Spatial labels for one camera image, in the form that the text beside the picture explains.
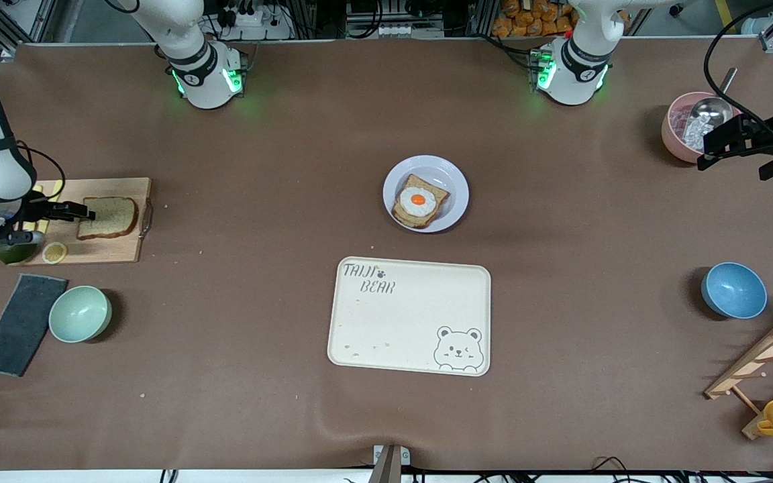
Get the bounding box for brown toast bread slice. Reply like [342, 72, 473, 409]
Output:
[76, 196, 140, 241]
[391, 173, 451, 230]

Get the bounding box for cream bear print tray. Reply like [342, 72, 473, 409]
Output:
[327, 256, 493, 378]

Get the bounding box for wooden dish rack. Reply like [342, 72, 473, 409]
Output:
[703, 308, 773, 441]

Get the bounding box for crumpled silver foil pieces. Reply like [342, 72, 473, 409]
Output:
[668, 107, 717, 152]

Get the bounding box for orange snack bag pile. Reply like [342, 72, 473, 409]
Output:
[491, 0, 579, 38]

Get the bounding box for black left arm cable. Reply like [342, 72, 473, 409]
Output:
[703, 0, 773, 135]

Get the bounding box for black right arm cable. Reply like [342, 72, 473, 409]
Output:
[16, 140, 67, 203]

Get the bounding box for white round plate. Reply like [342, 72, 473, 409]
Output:
[382, 155, 470, 234]

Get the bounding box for pink bowl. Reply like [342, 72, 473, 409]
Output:
[660, 91, 743, 164]

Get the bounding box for pale green bowl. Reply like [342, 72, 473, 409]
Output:
[48, 284, 113, 345]

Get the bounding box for white power strip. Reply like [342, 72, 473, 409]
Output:
[215, 0, 294, 42]

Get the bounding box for wooden cutting board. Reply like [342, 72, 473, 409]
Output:
[21, 176, 154, 267]

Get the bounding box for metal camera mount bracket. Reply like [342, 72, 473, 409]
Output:
[372, 443, 411, 483]

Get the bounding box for metal scoop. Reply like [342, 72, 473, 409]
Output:
[685, 66, 739, 135]

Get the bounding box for dark grey cloth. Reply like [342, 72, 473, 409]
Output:
[0, 273, 69, 378]

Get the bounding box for toy fried egg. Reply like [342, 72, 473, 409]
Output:
[398, 186, 437, 219]

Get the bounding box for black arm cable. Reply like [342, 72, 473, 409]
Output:
[16, 140, 67, 203]
[703, 0, 773, 135]

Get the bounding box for green avocado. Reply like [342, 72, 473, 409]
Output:
[0, 243, 39, 266]

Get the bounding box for blue bowl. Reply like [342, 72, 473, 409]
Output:
[700, 261, 769, 321]

